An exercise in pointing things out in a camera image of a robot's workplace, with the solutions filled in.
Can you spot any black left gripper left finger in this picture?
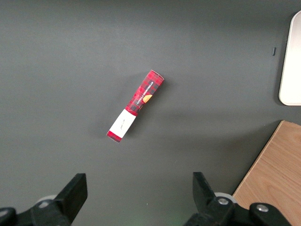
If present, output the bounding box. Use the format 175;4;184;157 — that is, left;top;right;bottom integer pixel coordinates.
0;173;88;226

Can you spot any red plaid shortbread box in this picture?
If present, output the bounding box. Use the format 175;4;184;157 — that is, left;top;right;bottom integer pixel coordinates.
106;69;165;144

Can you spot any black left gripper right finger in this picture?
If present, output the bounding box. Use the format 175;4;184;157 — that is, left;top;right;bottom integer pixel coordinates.
183;171;292;226

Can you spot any beige plastic tray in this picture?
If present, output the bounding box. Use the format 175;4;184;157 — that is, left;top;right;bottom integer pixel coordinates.
278;10;301;106

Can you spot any wooden drawer cabinet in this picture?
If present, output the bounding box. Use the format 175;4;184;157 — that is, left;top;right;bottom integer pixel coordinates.
232;120;301;226

